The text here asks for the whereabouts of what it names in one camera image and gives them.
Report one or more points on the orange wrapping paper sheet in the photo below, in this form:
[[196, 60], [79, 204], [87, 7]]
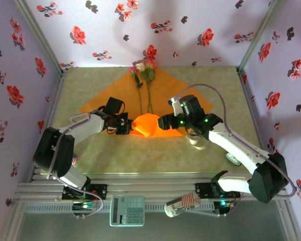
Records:
[[145, 125]]

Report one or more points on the white printed ribbon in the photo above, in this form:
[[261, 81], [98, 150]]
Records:
[[193, 142]]

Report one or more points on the fake flower stem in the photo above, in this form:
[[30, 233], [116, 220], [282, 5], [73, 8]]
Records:
[[149, 74], [133, 69]]

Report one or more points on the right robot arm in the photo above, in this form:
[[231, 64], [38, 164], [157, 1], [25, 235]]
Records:
[[240, 150]]

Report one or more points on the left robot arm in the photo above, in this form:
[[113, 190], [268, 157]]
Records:
[[55, 155]]

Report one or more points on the small white oval object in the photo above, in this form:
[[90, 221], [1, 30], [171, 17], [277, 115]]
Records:
[[232, 158]]

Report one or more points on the small printed striped can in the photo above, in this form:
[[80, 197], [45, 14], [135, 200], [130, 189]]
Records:
[[74, 160]]

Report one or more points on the large printed can, red stripes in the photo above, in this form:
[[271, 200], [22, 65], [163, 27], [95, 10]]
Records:
[[178, 207]]

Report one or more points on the grey desk calculator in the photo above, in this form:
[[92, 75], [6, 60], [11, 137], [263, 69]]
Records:
[[127, 211]]

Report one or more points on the aluminium front frame rails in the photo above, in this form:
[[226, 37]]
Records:
[[153, 185]]

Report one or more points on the aluminium side rail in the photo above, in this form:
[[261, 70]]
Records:
[[249, 100], [55, 100]]

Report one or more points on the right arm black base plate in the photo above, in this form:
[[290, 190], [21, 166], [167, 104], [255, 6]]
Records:
[[203, 190]]

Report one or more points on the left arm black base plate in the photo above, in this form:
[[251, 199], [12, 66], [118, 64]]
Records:
[[100, 190]]

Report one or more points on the aluminium corner post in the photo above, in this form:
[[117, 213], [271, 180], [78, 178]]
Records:
[[256, 37], [41, 37]]

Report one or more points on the aluminium frame leg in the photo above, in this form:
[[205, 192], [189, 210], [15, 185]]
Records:
[[289, 221], [11, 221]]

